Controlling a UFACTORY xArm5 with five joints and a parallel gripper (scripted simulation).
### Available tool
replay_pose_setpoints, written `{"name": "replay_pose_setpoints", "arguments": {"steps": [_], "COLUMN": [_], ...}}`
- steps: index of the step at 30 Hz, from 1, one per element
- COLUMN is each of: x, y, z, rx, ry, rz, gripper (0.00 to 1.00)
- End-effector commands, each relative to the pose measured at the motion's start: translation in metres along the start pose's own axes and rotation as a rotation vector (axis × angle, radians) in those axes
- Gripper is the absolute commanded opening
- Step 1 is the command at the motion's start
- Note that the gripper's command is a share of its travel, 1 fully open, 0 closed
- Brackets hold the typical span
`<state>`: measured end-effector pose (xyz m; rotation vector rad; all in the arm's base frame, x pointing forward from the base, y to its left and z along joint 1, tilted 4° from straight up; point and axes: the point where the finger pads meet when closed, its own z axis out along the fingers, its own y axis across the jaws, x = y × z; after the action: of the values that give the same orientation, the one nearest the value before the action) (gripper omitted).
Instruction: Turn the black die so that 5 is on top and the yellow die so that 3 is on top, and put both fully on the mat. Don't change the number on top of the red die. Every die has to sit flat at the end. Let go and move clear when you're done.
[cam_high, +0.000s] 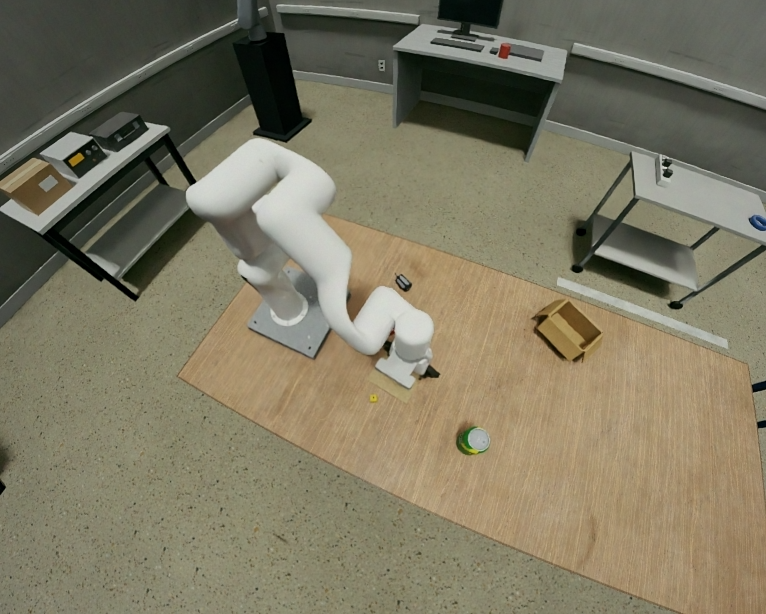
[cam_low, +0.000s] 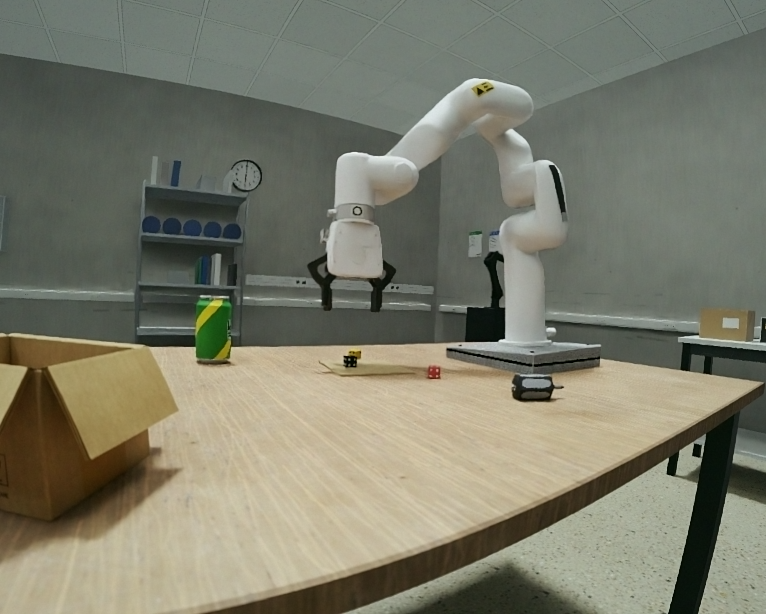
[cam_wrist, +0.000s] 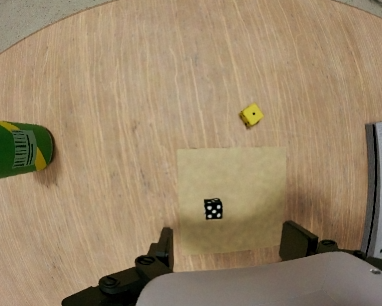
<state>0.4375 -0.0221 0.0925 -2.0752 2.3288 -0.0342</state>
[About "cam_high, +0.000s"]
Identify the brown cardboard box with flaps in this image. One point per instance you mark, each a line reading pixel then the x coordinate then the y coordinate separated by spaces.
pixel 576 324

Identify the green drink can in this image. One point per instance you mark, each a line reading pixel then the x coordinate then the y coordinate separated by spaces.
pixel 474 440

